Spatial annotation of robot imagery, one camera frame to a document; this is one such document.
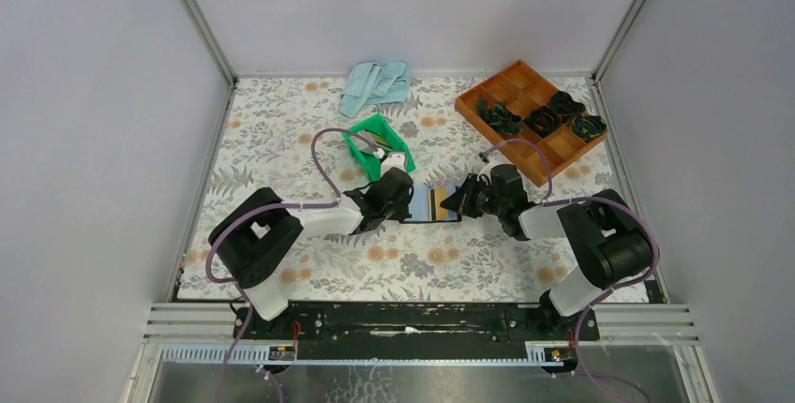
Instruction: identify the light blue cloth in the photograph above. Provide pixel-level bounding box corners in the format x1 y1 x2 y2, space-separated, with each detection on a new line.
339 61 412 118

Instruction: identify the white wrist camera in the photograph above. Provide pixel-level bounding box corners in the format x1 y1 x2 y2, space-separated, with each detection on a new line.
374 149 407 176
477 160 499 180

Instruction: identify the purple cable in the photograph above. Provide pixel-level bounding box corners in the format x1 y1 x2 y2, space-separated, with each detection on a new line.
204 127 386 403
478 138 661 403

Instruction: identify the dark rolled strap left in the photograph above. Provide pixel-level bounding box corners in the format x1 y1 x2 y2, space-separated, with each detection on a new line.
474 97 524 138

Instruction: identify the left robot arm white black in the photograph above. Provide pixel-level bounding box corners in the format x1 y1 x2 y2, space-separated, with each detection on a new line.
208 168 413 338

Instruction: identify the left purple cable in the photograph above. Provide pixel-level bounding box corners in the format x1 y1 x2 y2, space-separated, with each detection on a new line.
204 127 386 403

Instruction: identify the green plastic bin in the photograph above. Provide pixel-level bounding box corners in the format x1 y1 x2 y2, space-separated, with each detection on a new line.
343 114 416 181

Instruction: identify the stack of cards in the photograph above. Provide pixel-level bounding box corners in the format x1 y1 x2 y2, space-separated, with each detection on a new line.
355 130 393 156

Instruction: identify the dark rolled strap middle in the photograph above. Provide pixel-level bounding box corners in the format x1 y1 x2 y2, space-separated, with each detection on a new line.
524 105 563 140

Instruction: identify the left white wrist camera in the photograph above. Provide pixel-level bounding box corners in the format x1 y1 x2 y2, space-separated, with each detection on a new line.
374 149 407 176

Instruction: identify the dark rolled strap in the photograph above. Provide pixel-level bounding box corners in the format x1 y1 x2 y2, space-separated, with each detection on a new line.
524 105 563 140
548 90 586 123
570 114 608 143
474 97 524 138

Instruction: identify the dark rolled strap top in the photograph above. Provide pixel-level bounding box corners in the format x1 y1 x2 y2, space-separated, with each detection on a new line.
548 90 586 123

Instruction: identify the dark rolled strap right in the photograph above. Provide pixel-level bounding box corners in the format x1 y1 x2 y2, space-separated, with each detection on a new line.
570 114 608 143

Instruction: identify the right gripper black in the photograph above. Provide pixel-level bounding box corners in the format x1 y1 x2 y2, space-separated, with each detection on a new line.
441 173 505 219

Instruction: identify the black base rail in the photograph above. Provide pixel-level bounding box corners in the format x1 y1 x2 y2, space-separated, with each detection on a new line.
232 301 600 362

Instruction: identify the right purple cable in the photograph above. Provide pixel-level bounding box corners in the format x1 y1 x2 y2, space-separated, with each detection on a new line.
478 138 661 403

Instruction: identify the orange compartment tray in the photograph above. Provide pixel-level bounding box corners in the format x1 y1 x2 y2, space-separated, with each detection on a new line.
455 60 608 187

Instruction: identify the black card holder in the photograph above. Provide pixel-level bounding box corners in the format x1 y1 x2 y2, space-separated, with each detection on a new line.
398 186 462 224

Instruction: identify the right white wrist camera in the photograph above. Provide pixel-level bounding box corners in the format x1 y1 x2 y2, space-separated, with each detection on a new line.
477 160 499 180

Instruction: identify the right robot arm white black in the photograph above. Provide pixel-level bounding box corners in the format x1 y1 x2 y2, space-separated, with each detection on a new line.
440 164 654 339

